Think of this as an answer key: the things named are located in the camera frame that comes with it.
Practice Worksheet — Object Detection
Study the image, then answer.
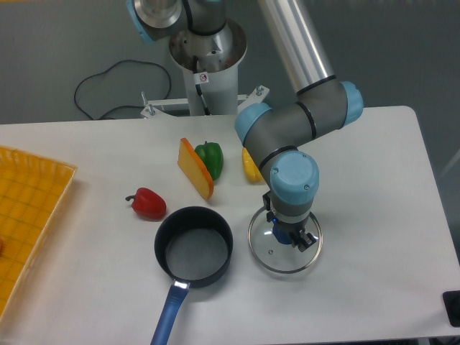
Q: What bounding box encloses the black device at table edge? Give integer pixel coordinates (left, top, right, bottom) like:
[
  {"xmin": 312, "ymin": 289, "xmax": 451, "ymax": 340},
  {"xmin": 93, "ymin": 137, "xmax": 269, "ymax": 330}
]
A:
[{"xmin": 442, "ymin": 290, "xmax": 460, "ymax": 328}]

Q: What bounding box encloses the black cable on floor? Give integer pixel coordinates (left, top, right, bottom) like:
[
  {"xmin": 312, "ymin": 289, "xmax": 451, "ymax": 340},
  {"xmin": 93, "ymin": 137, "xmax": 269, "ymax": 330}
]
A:
[{"xmin": 73, "ymin": 59, "xmax": 173, "ymax": 121}]

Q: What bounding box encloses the glass lid blue knob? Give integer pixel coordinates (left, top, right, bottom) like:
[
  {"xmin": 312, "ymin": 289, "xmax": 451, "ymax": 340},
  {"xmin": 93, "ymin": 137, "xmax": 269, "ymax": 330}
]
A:
[{"xmin": 247, "ymin": 208, "xmax": 323, "ymax": 275}]

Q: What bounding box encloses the green toy bell pepper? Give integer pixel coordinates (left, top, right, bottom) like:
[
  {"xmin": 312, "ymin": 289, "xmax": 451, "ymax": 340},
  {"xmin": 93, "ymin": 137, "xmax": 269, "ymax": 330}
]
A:
[{"xmin": 195, "ymin": 142, "xmax": 224, "ymax": 180}]

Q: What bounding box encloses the red toy bell pepper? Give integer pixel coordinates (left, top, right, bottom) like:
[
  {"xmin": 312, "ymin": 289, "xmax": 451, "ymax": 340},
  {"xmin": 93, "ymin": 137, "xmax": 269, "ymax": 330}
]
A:
[{"xmin": 125, "ymin": 188, "xmax": 167, "ymax": 221}]

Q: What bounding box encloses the orange toy bread slice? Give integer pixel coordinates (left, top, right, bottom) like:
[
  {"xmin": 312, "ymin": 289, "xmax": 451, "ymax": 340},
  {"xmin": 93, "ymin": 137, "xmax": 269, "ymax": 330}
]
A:
[{"xmin": 178, "ymin": 138, "xmax": 214, "ymax": 200}]

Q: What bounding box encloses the black saucepan blue handle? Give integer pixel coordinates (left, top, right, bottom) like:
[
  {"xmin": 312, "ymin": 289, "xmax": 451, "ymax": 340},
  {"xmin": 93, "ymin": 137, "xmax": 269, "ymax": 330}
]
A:
[{"xmin": 151, "ymin": 206, "xmax": 234, "ymax": 344}]

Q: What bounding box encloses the yellow plastic basket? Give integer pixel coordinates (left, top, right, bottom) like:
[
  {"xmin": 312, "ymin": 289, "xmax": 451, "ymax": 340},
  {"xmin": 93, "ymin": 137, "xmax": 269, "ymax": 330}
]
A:
[{"xmin": 1, "ymin": 146, "xmax": 78, "ymax": 316}]

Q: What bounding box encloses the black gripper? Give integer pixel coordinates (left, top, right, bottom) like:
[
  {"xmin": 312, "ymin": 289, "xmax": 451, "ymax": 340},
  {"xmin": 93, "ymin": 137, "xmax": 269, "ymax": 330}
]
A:
[{"xmin": 262, "ymin": 192, "xmax": 313, "ymax": 252}]

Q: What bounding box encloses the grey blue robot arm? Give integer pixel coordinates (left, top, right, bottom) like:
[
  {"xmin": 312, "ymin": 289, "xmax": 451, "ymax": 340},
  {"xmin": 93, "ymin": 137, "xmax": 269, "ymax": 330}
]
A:
[{"xmin": 127, "ymin": 1, "xmax": 364, "ymax": 251}]

